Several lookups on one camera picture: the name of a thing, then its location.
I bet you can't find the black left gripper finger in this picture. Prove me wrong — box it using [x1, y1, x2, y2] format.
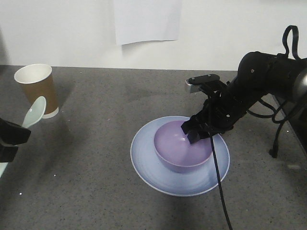
[0, 143, 18, 162]
[0, 118, 31, 145]

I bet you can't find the black camera cable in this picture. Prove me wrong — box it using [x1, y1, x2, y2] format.
[206, 91, 234, 230]

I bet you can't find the pale green ceramic spoon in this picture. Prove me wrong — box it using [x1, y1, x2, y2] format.
[0, 96, 47, 174]

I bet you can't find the purple plastic bowl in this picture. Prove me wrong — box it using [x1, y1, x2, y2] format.
[153, 120, 213, 173]

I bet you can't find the brown paper cup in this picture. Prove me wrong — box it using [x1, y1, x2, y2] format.
[14, 64, 59, 119]

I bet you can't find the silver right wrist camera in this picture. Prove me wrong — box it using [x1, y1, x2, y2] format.
[185, 74, 220, 93]

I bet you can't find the light blue plate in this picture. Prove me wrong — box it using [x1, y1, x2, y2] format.
[130, 116, 230, 197]

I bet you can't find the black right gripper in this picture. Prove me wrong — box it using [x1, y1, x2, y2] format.
[181, 81, 247, 144]

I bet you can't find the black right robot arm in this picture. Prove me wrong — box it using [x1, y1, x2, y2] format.
[181, 51, 307, 144]

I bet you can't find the white paper sheet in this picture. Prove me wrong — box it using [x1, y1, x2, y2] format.
[113, 0, 182, 45]

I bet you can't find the black induction cooktop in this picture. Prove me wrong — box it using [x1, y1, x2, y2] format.
[279, 102, 307, 152]

